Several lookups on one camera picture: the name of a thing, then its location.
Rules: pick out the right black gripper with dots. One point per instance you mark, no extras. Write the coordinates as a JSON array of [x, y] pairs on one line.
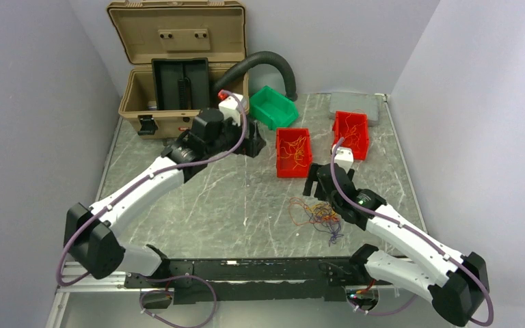
[[310, 182]]

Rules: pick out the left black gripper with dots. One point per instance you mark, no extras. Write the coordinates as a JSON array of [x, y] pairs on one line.
[[256, 143]]

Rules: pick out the red plastic bin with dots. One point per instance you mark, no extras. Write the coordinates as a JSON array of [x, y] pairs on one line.
[[293, 152], [353, 127]]

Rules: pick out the green plastic bin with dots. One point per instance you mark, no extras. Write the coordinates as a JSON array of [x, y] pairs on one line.
[[273, 109]]

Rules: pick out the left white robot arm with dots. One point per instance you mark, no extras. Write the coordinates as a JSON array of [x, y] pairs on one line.
[[92, 232]]

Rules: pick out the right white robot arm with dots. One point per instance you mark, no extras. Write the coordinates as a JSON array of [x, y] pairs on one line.
[[454, 284]]

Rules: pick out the black toolbox tray insert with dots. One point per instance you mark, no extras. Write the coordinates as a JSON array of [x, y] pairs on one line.
[[181, 84]]

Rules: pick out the tan plastic toolbox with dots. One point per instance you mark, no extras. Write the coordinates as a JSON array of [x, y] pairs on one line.
[[177, 50]]

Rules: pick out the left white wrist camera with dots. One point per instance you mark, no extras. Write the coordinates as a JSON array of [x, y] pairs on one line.
[[230, 106]]

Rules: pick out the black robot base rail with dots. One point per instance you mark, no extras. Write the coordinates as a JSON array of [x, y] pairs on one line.
[[257, 279]]

